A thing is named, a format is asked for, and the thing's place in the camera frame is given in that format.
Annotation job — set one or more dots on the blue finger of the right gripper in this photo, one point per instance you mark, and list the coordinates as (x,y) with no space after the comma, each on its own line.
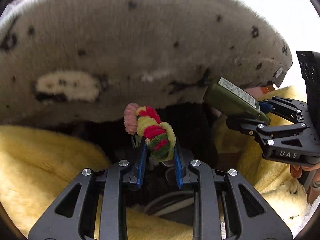
(254,127)
(292,110)

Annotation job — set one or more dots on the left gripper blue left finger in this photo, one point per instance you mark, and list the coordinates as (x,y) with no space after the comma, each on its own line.
(134,178)

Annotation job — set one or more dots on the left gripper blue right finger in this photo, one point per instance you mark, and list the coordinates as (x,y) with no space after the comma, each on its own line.
(181,159)

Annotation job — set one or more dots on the colourful chenille scrunchie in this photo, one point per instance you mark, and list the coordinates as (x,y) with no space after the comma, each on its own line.
(159,136)

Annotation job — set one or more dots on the dark green bottle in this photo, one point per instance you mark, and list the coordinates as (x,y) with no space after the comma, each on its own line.
(231,100)

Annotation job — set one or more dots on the black trash bag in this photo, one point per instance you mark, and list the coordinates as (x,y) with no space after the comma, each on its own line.
(165,169)

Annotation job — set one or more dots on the person right hand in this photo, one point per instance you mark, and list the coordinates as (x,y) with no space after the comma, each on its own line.
(296,171)

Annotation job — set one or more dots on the grey patterned fleece bed blanket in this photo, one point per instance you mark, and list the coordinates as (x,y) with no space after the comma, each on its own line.
(67,60)

